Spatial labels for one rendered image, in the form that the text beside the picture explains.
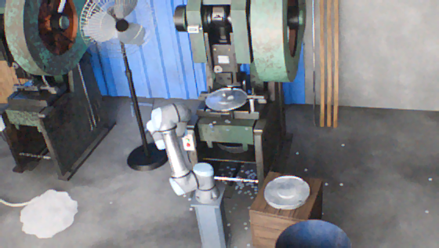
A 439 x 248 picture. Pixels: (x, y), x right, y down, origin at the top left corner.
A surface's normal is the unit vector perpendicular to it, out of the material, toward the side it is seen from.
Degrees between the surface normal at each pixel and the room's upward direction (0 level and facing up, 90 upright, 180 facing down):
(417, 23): 90
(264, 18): 70
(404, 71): 90
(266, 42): 88
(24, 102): 90
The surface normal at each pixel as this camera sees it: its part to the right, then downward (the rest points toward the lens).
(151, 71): -0.29, 0.54
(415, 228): -0.12, -0.83
